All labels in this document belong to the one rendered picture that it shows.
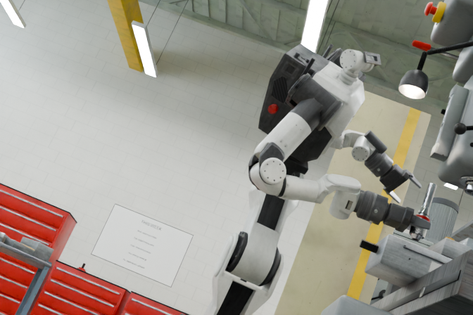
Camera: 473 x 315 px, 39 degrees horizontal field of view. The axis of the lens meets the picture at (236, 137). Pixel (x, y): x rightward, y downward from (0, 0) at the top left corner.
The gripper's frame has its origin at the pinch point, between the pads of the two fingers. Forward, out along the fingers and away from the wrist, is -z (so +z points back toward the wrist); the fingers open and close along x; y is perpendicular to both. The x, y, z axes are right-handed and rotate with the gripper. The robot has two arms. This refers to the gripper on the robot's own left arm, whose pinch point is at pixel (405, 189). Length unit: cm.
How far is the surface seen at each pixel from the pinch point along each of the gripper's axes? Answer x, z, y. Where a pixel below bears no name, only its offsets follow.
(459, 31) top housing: 63, 40, -37
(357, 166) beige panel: -49, -3, 85
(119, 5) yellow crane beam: -396, 266, 617
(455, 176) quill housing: 44, 17, -68
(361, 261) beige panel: -68, -34, 51
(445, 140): 47, 25, -65
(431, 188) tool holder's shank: 27, 10, -46
